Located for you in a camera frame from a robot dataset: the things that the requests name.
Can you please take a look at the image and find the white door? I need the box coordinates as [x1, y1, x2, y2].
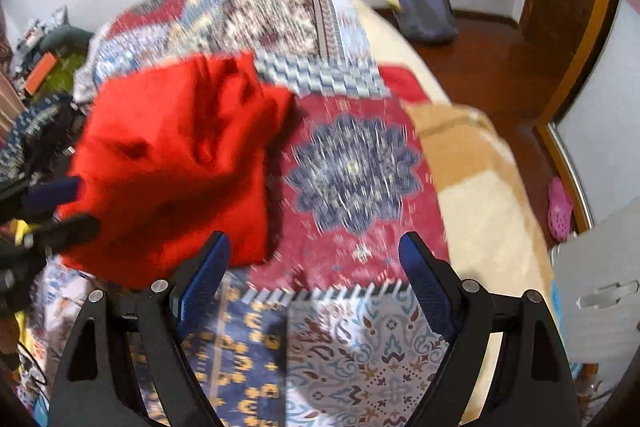
[557, 0, 640, 228]

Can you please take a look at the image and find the dark blue patterned cloth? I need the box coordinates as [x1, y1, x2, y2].
[0, 94, 76, 182]

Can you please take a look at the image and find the wooden door frame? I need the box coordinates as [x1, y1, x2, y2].
[520, 0, 631, 228]

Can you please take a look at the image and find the pink clog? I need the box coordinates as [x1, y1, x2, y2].
[546, 177, 574, 242]

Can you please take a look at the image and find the red jacket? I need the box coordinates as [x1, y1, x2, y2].
[55, 52, 298, 288]

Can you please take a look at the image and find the orange box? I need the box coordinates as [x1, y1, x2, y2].
[25, 53, 56, 95]

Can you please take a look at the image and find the grey backpack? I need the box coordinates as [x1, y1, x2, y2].
[397, 0, 458, 44]

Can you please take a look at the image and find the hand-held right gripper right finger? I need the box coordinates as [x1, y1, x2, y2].
[398, 232, 581, 427]

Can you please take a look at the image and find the patchwork quilt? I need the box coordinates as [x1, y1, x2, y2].
[30, 0, 451, 427]

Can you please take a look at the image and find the beige blanket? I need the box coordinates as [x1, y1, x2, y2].
[345, 0, 556, 425]

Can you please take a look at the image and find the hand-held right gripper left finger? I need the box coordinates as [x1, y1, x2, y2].
[49, 231, 232, 427]

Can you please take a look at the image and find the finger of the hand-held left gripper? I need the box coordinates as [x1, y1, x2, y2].
[25, 177, 83, 212]
[42, 214, 101, 253]

